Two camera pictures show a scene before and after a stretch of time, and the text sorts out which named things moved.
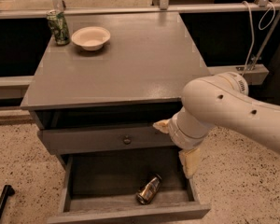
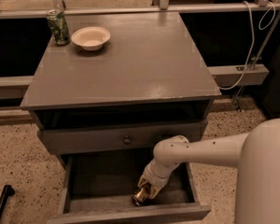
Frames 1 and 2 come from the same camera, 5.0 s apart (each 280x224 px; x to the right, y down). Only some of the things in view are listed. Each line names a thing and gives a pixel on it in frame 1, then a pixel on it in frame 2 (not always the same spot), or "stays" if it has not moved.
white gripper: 178,133 → 152,175
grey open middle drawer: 101,188 stays
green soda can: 58,22 stays
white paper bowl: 91,37 stays
